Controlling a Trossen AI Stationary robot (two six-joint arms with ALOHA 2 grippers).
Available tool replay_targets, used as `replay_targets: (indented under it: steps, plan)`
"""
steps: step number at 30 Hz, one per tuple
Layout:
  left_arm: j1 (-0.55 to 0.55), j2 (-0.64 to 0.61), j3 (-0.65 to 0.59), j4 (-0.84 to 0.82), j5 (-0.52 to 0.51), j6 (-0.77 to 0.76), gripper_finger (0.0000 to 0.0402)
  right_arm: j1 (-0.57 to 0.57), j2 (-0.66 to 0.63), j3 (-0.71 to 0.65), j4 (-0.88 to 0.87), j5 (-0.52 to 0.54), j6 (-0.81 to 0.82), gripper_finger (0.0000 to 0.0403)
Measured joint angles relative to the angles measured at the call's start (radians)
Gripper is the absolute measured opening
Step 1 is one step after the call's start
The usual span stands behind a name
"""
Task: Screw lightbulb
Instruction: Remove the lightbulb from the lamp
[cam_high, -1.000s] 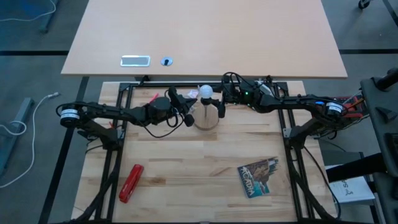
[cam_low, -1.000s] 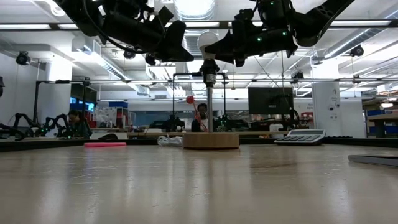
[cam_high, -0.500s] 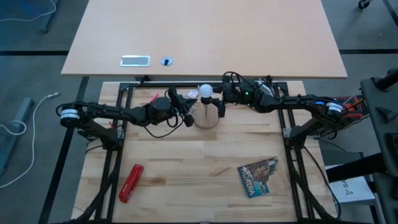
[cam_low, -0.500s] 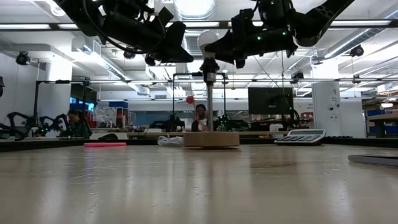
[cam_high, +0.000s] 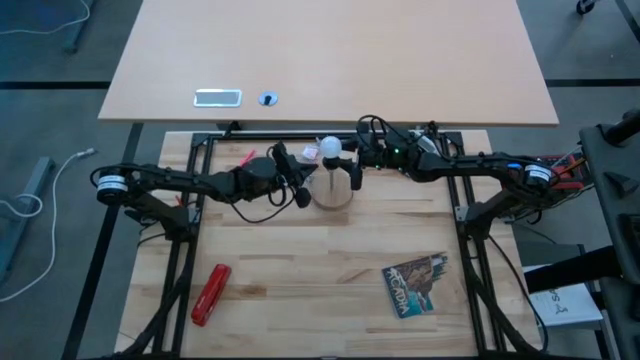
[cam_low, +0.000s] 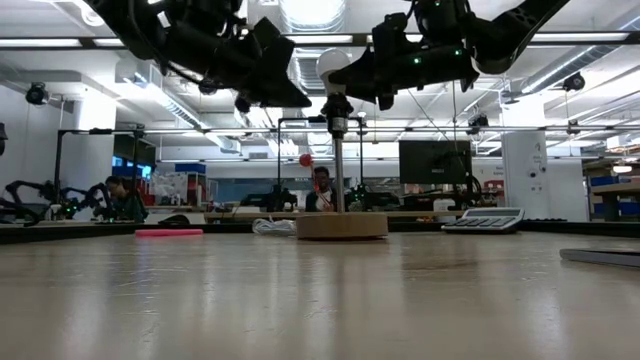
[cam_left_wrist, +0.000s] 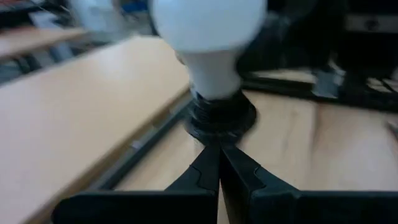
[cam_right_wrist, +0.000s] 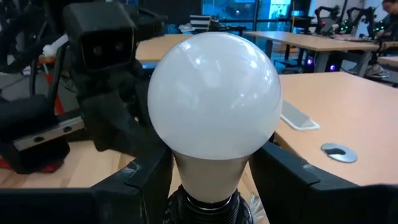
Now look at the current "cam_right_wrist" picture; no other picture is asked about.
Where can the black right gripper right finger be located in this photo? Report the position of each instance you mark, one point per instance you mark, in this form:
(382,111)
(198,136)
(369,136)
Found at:
(326,205)

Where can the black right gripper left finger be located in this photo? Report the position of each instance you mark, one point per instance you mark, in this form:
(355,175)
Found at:
(93,208)

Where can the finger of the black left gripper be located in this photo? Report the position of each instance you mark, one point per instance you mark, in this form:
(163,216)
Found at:
(34,155)
(124,130)

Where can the white frosted lightbulb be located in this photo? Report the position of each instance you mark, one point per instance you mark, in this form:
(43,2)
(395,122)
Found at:
(214,99)

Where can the black background robot arm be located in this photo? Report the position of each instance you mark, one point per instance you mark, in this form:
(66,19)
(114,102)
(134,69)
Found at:
(326,20)
(363,18)

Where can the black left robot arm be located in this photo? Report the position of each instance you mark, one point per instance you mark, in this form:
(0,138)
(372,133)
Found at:
(18,31)

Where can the red stapler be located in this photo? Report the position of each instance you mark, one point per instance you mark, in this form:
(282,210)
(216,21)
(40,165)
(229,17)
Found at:
(49,169)

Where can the small blue round object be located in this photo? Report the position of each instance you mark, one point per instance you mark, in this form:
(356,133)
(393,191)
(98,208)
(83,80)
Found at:
(339,152)

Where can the light wooden desk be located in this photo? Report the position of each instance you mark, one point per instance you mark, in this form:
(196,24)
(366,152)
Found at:
(342,118)

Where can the silver desk power plate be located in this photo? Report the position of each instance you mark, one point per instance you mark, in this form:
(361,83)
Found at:
(298,118)

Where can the background wooden desk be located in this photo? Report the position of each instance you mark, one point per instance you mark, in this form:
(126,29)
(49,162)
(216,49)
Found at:
(388,60)
(311,42)

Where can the person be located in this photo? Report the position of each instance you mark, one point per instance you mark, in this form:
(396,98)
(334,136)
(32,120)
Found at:
(385,37)

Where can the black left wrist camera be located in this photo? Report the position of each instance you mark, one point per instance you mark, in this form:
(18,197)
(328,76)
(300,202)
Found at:
(99,37)

